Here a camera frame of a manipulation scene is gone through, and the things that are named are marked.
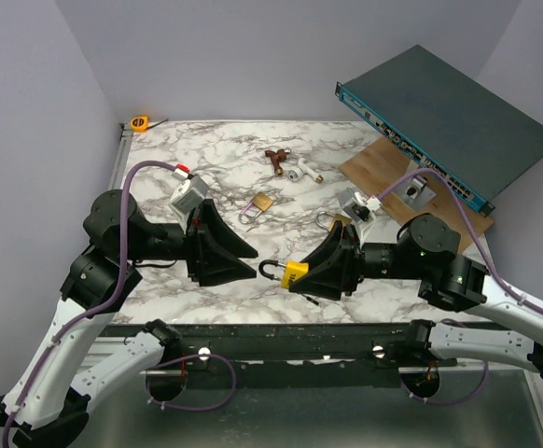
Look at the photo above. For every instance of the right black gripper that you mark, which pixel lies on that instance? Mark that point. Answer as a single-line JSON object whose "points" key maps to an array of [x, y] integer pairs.
{"points": [[332, 279]]}

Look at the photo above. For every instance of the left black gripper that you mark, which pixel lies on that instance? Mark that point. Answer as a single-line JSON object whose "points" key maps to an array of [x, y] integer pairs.
{"points": [[206, 230]]}

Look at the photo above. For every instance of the yellow padlock with keys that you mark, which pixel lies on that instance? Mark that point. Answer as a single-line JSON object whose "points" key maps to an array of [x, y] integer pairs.
{"points": [[292, 271]]}

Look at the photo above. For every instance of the large brass padlock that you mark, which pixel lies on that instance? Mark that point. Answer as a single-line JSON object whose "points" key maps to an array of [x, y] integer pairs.
{"points": [[326, 220]]}

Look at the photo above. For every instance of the small brass long-shackle padlock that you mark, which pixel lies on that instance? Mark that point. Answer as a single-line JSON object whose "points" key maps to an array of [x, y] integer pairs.
{"points": [[258, 205]]}

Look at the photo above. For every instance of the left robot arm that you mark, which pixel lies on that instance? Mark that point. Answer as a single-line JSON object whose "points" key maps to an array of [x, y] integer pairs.
{"points": [[52, 402]]}

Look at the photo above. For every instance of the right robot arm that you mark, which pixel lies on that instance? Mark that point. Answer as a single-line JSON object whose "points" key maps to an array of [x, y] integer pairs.
{"points": [[426, 251]]}

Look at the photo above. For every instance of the white faucet tap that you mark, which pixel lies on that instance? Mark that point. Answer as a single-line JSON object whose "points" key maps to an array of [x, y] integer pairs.
{"points": [[303, 169]]}

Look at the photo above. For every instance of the wooden board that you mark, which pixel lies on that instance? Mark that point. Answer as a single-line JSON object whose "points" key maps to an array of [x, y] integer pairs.
{"points": [[379, 165]]}

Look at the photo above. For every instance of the brown faucet tap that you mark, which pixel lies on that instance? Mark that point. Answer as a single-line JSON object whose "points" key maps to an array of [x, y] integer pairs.
{"points": [[276, 157]]}

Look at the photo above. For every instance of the orange tape measure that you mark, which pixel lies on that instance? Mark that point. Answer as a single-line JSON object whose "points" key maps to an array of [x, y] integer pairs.
{"points": [[142, 124]]}

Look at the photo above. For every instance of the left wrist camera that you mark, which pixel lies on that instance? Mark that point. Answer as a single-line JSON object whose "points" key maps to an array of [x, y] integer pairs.
{"points": [[190, 192]]}

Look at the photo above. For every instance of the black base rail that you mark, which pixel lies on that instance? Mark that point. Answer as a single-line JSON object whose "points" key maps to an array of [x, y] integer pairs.
{"points": [[335, 355]]}

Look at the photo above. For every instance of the metal switch stand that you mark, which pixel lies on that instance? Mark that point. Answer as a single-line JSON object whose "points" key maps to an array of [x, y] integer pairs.
{"points": [[415, 192]]}

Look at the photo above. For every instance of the teal network switch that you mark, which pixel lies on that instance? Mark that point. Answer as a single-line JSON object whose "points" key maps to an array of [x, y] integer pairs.
{"points": [[446, 121]]}

